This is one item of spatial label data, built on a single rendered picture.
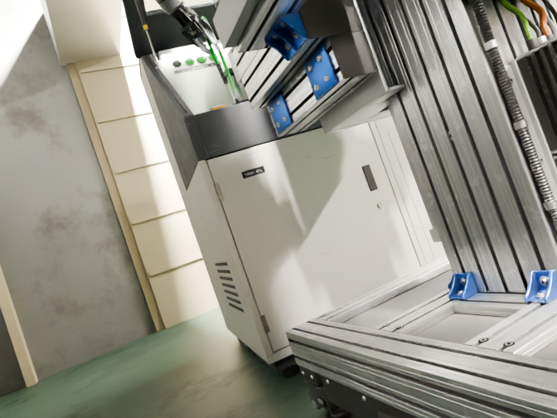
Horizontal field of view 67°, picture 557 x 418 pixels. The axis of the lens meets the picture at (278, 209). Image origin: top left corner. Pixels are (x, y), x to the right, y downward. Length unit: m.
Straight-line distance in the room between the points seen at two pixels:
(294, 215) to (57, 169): 2.68
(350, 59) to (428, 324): 0.54
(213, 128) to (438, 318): 0.96
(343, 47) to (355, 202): 0.81
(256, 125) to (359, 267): 0.63
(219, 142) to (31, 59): 2.90
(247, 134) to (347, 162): 0.39
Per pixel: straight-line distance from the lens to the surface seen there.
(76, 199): 3.79
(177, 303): 3.71
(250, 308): 1.45
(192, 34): 1.68
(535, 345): 0.72
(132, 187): 3.76
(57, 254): 3.75
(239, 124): 1.52
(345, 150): 1.62
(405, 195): 1.70
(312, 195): 1.53
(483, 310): 0.89
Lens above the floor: 0.50
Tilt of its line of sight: 2 degrees up
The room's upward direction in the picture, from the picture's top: 20 degrees counter-clockwise
